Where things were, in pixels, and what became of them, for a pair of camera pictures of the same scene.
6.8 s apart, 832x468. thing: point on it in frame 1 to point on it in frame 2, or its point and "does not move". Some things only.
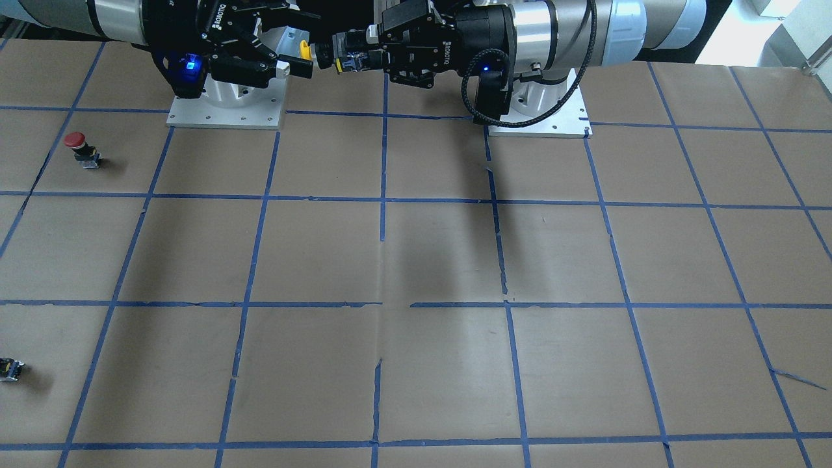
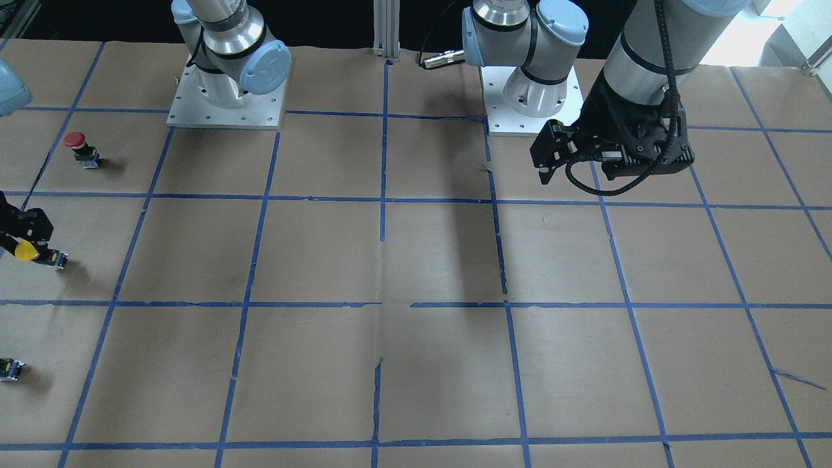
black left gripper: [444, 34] to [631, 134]
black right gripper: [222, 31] to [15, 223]
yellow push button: [305, 49] to [26, 250]
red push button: [86, 155] does not move
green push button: [10, 369] does not move
